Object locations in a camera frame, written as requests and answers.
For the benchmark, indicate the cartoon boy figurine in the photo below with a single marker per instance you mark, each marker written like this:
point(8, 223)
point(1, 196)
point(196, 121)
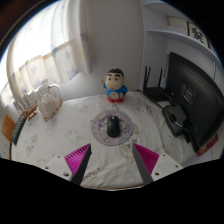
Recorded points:
point(115, 86)

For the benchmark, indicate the white wall shelf unit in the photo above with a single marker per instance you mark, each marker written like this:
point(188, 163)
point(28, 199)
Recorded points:
point(180, 30)

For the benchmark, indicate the black computer monitor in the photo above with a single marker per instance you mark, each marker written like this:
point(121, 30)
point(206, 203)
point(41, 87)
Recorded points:
point(196, 93)

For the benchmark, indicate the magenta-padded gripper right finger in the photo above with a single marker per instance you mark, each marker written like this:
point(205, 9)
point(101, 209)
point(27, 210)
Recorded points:
point(146, 159)

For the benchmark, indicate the black computer mouse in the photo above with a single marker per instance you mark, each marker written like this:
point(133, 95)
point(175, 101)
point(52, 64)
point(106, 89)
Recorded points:
point(113, 126)

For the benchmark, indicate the large white conch shell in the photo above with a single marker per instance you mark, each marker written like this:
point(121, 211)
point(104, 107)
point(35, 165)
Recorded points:
point(49, 105)

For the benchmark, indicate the red paper packet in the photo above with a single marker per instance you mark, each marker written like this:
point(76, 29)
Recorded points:
point(207, 145)

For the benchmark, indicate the white star-print curtain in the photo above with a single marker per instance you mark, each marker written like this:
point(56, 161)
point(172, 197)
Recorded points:
point(46, 50)

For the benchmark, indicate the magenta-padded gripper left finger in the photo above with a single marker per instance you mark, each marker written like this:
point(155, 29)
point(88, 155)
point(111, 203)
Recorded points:
point(76, 159)

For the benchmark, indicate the white radiator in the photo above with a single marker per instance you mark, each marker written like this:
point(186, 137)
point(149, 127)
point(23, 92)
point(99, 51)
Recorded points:
point(25, 101)

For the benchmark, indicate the black mechanical keyboard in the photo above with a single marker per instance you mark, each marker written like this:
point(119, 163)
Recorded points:
point(18, 128)

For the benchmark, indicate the black router with antennas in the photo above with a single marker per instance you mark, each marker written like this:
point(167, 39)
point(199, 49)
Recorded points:
point(156, 92)

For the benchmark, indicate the white printed tablecloth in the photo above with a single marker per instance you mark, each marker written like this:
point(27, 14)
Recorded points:
point(66, 133)

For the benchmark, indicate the black power adapter box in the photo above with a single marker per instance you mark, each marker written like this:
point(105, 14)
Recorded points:
point(175, 120)

